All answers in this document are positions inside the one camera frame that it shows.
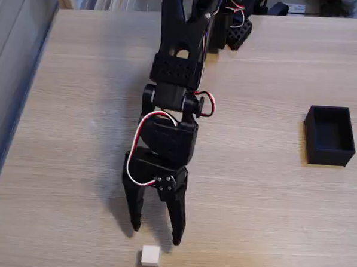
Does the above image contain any red white black wrist cable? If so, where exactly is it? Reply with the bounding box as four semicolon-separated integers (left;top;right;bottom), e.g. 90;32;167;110
193;90;218;119

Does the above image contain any white and red gripper cable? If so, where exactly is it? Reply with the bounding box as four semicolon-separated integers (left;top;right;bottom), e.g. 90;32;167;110
125;108;181;189

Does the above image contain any black open box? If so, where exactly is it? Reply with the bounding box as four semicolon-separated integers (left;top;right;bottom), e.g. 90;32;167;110
301;105;357;168

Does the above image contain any white block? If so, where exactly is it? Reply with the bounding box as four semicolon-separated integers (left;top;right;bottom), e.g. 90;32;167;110
139;244;163;267

